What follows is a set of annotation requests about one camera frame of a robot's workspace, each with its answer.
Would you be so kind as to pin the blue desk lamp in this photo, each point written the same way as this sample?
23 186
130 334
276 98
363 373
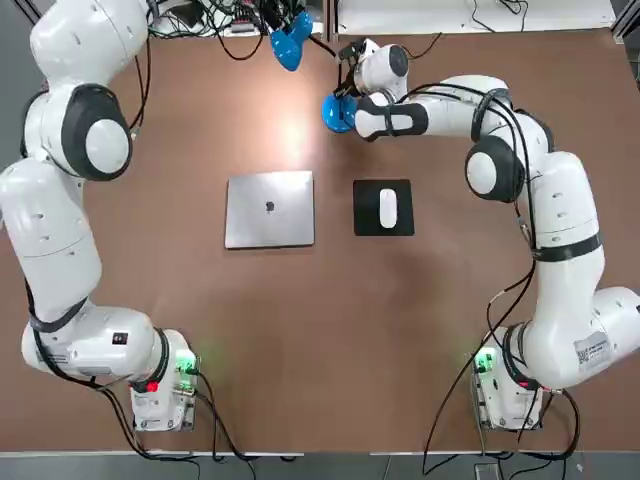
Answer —
287 50

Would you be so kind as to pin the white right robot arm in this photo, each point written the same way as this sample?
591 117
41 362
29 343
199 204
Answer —
565 210

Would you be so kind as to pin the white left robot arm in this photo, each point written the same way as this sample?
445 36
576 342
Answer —
50 225

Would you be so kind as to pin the cluttered white desk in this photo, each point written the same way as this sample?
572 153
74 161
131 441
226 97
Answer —
250 31

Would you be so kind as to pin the black bench power supply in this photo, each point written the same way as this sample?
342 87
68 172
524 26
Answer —
245 22

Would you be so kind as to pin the black mouse pad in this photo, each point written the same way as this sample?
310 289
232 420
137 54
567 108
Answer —
365 210

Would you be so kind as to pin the white computer mouse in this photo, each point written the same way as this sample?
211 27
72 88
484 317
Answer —
388 207

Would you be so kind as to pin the grey closed laptop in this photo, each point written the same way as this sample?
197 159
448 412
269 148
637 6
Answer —
270 225

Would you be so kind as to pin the small grey floor plate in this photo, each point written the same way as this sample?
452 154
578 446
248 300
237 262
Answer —
485 472

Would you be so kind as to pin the aluminium frame post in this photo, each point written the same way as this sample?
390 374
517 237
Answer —
331 20
625 20

